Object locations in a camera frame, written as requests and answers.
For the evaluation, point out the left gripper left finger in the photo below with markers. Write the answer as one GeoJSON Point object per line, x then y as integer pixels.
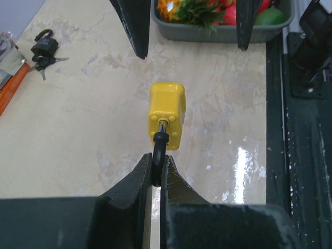
{"type": "Point", "coordinates": [118, 218]}

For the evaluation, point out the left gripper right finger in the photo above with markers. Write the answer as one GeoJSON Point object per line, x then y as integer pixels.
{"type": "Point", "coordinates": [187, 220]}

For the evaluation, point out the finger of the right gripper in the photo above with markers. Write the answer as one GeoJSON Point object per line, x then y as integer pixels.
{"type": "Point", "coordinates": [246, 11]}
{"type": "Point", "coordinates": [135, 18]}

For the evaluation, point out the yellow padlock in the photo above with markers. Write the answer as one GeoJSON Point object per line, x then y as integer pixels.
{"type": "Point", "coordinates": [167, 107]}

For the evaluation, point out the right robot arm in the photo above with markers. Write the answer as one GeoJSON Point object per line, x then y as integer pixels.
{"type": "Point", "coordinates": [309, 50]}

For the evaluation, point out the red apple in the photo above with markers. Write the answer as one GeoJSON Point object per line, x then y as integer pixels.
{"type": "Point", "coordinates": [229, 10]}

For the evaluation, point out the green mango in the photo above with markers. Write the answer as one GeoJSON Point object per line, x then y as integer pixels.
{"type": "Point", "coordinates": [270, 16]}

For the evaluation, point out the orange spiky fruit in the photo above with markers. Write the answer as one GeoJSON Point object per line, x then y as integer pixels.
{"type": "Point", "coordinates": [168, 10]}

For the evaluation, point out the grey fruit tray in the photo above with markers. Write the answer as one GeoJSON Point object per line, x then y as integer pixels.
{"type": "Point", "coordinates": [221, 33]}

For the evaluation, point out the green plastic leaves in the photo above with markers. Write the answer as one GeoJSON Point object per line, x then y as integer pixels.
{"type": "Point", "coordinates": [203, 14]}

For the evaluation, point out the black padlock with keys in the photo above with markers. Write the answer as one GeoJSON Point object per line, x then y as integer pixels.
{"type": "Point", "coordinates": [43, 52]}

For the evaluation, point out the orange box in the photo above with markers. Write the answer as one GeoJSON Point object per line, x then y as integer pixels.
{"type": "Point", "coordinates": [14, 68]}

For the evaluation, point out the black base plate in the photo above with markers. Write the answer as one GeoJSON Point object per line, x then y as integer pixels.
{"type": "Point", "coordinates": [298, 152]}

